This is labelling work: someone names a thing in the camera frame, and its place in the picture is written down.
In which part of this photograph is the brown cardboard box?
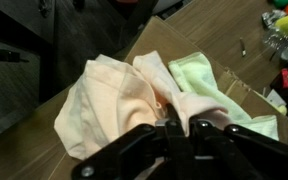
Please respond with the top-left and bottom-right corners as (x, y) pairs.
(47, 15), (288, 180)

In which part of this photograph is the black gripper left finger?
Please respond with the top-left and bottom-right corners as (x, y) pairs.
(163, 102), (197, 180)

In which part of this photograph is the peach printed shirt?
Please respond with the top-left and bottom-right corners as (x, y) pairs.
(54, 51), (231, 160)

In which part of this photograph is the light green towel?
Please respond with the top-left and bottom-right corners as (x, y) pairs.
(168, 52), (279, 140)

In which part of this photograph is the clear plastic water bottle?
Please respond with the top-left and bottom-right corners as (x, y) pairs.
(263, 28), (288, 62)

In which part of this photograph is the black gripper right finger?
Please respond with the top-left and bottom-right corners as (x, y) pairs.
(189, 117), (254, 180)

